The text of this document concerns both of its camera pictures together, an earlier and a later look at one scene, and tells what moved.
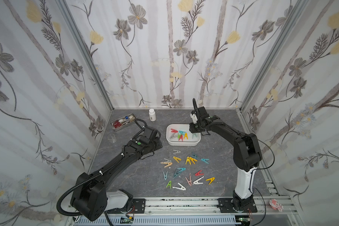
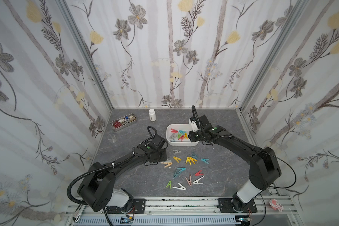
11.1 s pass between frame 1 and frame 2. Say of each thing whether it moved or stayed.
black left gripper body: moved
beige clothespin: stayed
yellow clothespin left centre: stayed
